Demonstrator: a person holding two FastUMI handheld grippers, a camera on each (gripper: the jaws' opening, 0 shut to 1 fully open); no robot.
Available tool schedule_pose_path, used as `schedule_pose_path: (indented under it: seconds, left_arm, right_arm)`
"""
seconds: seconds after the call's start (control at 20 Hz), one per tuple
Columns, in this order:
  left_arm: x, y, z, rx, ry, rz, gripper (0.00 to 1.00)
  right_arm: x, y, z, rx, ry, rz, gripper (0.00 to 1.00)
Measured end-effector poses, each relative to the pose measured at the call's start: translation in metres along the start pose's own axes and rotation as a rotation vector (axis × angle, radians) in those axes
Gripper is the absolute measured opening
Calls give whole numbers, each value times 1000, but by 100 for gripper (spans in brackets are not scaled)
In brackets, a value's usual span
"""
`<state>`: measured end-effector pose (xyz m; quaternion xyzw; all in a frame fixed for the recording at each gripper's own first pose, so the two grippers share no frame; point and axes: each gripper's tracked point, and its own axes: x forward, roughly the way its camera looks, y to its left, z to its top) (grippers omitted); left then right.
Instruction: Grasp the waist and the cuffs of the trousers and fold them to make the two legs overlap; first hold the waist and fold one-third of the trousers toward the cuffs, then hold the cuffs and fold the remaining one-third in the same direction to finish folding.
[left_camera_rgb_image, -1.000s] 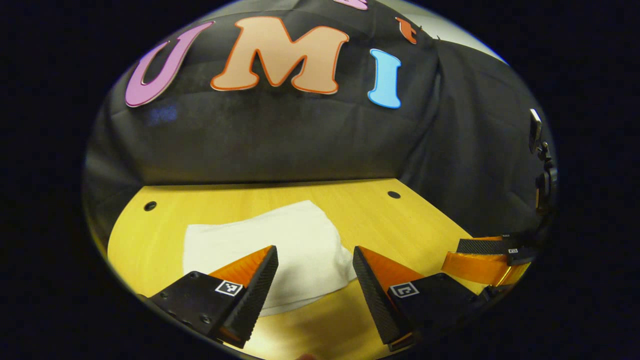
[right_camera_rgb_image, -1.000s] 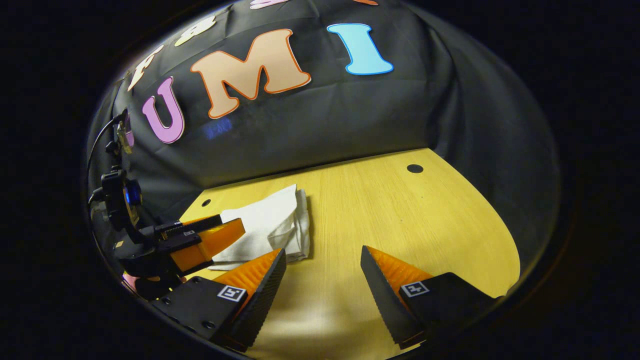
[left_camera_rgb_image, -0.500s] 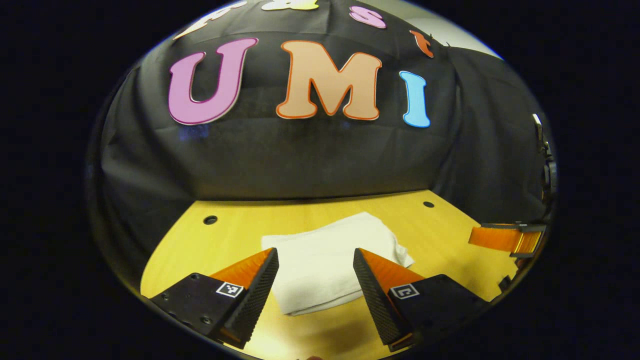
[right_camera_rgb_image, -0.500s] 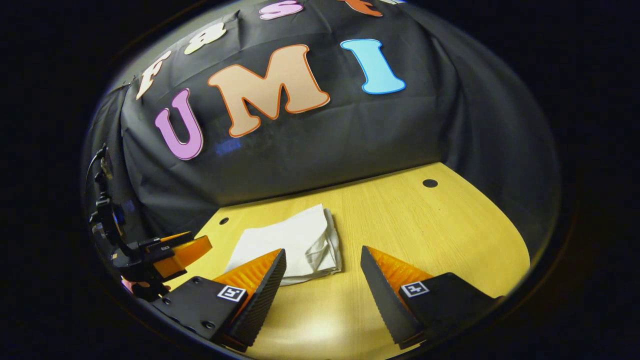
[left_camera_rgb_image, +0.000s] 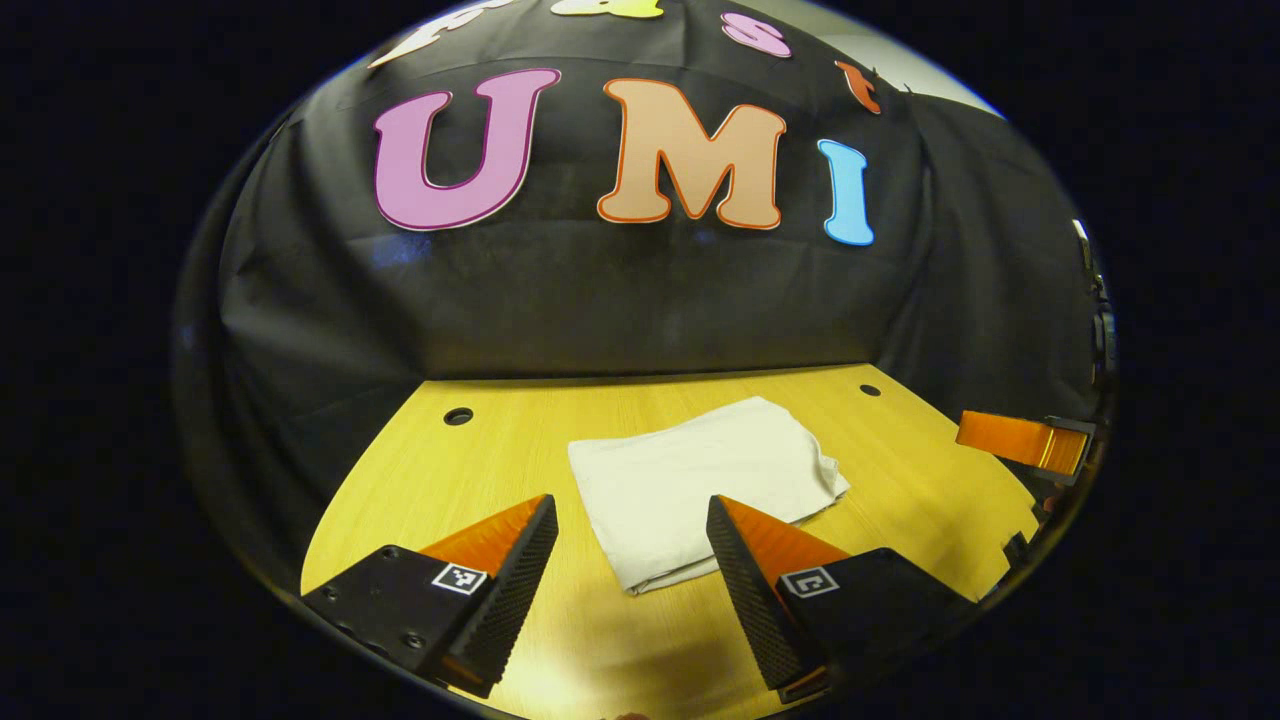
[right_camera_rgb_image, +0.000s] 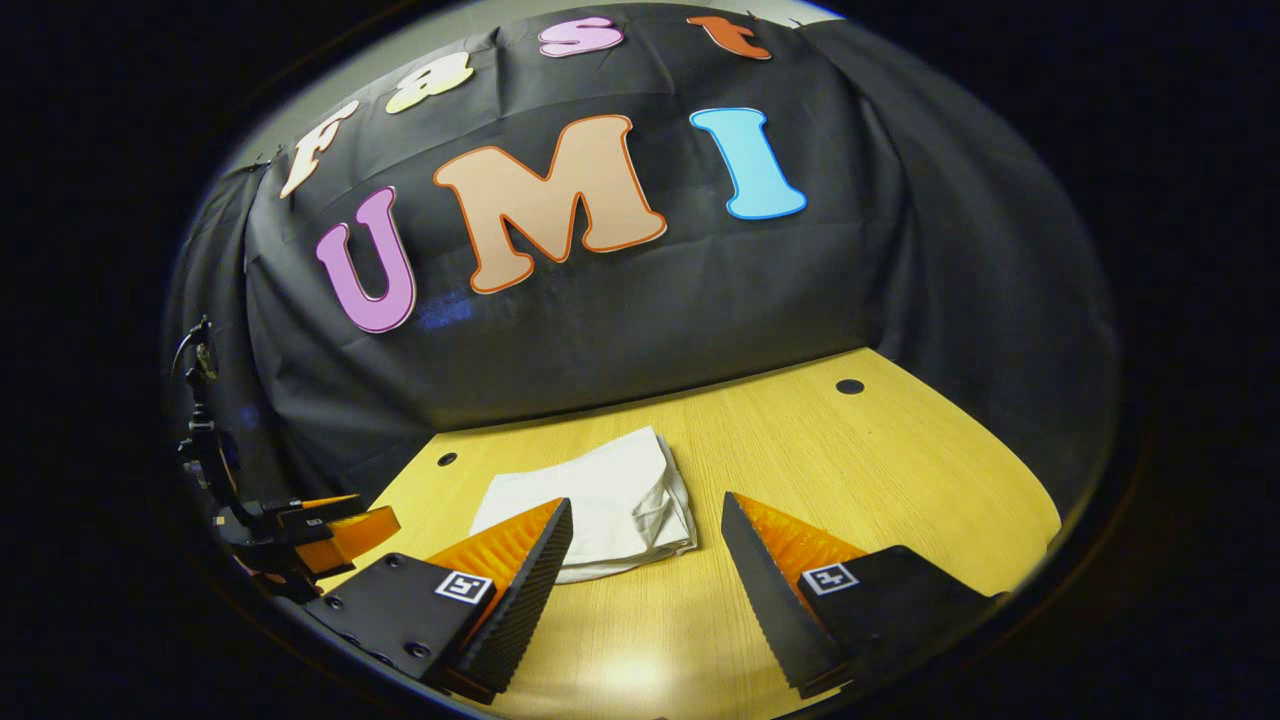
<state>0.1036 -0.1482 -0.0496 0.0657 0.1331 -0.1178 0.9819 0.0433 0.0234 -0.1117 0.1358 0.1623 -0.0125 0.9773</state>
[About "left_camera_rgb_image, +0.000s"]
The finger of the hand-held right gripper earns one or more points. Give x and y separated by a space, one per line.
1010 438

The white jeans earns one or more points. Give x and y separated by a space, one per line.
700 480

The black backdrop cloth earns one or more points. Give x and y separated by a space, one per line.
620 300

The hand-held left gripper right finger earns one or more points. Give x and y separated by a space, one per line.
755 595

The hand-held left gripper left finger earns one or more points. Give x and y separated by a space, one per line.
515 590

